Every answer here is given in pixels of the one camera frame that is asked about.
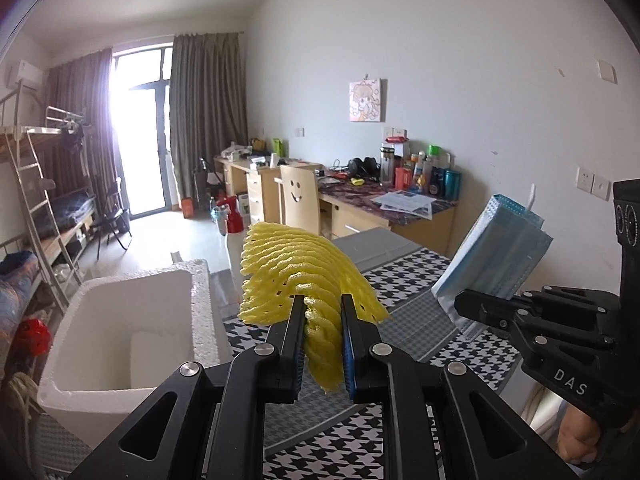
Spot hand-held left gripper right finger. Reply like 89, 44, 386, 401
340, 294, 581, 480

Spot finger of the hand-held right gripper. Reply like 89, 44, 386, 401
454, 289, 618, 362
510, 284, 621, 312

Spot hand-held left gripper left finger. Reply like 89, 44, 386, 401
65, 294, 307, 480

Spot stack of blue face masks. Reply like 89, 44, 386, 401
431, 194, 553, 338

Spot yellow foam net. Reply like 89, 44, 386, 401
237, 221, 391, 395

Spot white foam box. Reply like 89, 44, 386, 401
37, 259, 236, 453

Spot person's right hand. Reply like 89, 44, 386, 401
557, 402, 608, 466

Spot white papers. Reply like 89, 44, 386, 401
370, 190, 436, 218

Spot wooden desk with patterned cover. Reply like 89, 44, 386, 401
315, 177, 458, 256

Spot group of toiletry bottles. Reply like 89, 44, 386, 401
395, 145, 463, 202

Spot white spray bottle red top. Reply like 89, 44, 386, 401
224, 199, 248, 286

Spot wooden chair with smiley cutout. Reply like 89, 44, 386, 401
279, 164, 321, 236

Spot wooden desk with drawers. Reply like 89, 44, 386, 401
215, 155, 323, 226

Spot clear tumbler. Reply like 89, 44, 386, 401
380, 142, 398, 183

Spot black trolley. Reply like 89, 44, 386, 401
192, 157, 221, 211

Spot black folding chair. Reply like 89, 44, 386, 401
90, 177, 133, 261

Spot brown curtain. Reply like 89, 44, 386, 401
45, 49, 118, 211
170, 32, 249, 211

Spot red plastic bag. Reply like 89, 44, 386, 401
17, 317, 53, 356

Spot folded dark blue mattress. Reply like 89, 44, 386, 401
50, 195, 96, 236

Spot glass balcony door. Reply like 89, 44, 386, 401
111, 45, 176, 221

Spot beige crumpled cloth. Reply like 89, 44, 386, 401
5, 370, 43, 441

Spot blue patterned quilt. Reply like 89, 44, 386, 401
0, 252, 41, 341

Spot metal bunk bed ladder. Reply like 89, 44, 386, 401
12, 130, 83, 311

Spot dark hanging clothes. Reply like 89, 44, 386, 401
57, 120, 86, 153

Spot metal bunk bed wooden slats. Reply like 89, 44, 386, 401
0, 80, 86, 461
44, 105, 101, 241

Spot white air conditioner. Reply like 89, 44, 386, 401
6, 60, 43, 92

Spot white double wall socket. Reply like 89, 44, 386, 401
575, 167, 612, 196

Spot pink cartoon wall poster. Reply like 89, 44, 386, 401
348, 78, 387, 123

